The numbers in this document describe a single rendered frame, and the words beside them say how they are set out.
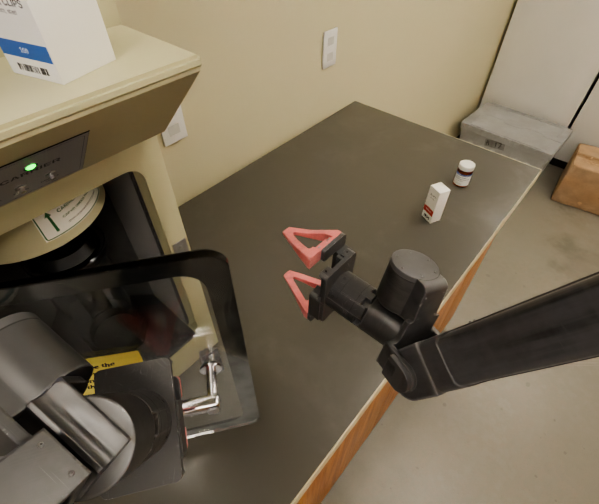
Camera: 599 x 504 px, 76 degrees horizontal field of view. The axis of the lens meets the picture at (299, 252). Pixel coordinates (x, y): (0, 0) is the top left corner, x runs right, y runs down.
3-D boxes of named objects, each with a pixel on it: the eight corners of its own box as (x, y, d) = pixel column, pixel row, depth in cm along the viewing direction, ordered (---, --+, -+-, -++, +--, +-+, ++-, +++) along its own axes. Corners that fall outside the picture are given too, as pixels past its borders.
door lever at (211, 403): (142, 386, 45) (135, 376, 43) (223, 369, 46) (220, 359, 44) (139, 433, 41) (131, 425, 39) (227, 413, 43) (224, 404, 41)
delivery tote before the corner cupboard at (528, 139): (446, 162, 283) (460, 121, 259) (472, 140, 304) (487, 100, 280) (528, 197, 255) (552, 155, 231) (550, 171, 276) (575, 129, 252)
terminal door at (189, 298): (59, 463, 57) (-195, 312, 28) (260, 416, 62) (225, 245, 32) (57, 468, 56) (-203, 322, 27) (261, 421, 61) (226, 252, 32)
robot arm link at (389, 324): (392, 363, 48) (412, 340, 52) (412, 326, 44) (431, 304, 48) (348, 331, 51) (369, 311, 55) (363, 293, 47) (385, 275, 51)
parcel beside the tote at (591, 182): (548, 200, 253) (571, 163, 232) (558, 175, 271) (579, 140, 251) (619, 224, 237) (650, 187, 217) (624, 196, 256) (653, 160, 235)
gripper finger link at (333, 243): (301, 206, 54) (355, 238, 50) (300, 241, 59) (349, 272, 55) (268, 231, 50) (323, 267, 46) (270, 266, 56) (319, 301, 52)
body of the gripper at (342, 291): (345, 244, 52) (392, 272, 48) (338, 289, 59) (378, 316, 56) (315, 271, 48) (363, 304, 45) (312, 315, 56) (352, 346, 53)
